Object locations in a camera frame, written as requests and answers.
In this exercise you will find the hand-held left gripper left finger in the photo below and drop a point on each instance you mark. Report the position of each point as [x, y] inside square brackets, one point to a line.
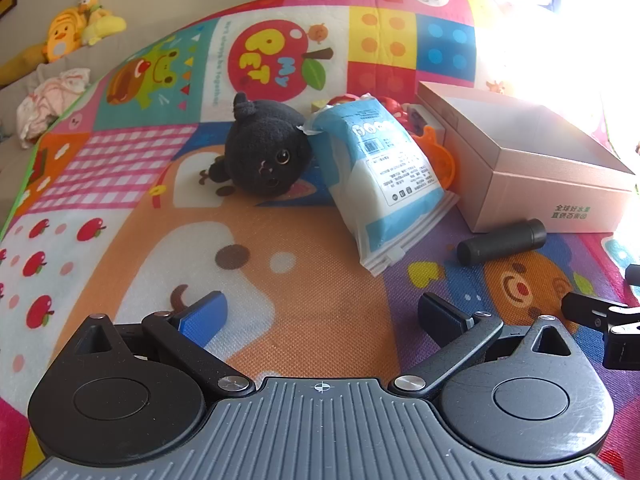
[205, 315]

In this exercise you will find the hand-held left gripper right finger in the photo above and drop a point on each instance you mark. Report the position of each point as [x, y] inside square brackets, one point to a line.
[440, 317]

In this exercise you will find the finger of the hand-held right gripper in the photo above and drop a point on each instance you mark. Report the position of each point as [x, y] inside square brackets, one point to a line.
[634, 282]
[587, 310]

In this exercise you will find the black cylinder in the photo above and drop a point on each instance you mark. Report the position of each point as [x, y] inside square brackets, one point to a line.
[500, 242]

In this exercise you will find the pink cardboard box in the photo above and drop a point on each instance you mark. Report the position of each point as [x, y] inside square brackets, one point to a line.
[540, 195]

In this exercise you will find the blue white tissue packet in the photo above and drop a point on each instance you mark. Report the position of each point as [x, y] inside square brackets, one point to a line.
[380, 180]

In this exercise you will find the orange plastic toy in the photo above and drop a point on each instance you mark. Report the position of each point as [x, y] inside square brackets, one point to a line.
[442, 165]

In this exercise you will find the black plush cat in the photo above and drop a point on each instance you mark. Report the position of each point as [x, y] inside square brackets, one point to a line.
[260, 145]

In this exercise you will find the red hooded doll figure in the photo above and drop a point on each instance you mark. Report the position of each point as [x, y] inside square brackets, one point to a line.
[395, 107]

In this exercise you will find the pale yellow ribbed toy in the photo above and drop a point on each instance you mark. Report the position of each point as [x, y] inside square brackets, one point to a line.
[318, 106]

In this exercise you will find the colourful cartoon play mat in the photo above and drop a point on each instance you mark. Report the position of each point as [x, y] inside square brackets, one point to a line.
[310, 280]

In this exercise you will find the white pink crumpled cloth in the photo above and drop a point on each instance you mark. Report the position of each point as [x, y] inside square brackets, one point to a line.
[50, 95]

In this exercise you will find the yellow green plush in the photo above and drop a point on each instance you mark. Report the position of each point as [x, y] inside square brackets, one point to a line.
[102, 25]

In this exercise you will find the long yellow cushion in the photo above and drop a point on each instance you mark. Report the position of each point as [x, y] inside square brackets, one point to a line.
[20, 62]

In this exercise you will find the yellow tiger plush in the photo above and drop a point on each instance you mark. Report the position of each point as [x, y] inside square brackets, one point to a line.
[65, 35]

